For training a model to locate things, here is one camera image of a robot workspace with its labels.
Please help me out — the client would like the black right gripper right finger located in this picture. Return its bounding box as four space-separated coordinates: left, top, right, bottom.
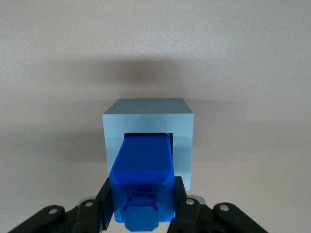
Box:
167 175 270 233

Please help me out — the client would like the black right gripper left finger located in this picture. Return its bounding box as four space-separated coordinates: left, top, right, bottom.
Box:
7 176 114 233

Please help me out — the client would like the blue plastic insert part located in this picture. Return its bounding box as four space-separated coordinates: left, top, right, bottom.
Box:
108 132 176 232

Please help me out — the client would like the gray square socket base block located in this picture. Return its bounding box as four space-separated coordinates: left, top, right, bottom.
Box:
102 98 196 191

